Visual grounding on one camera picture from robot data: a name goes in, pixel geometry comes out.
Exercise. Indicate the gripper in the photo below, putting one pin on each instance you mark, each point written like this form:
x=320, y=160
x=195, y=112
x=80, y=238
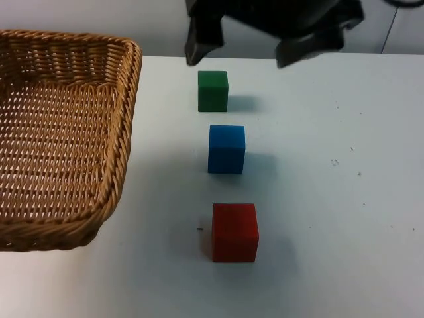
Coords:
x=285, y=15

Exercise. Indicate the blue cube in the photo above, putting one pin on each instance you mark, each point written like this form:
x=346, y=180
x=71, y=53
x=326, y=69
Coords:
x=226, y=150

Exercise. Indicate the pale brown wicker basket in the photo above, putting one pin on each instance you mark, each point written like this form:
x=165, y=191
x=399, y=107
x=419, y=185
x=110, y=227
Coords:
x=63, y=139

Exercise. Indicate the green cube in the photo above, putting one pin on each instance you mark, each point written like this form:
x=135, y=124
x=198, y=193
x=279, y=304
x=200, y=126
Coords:
x=212, y=92

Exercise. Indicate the red cube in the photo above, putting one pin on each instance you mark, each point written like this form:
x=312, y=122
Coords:
x=234, y=233

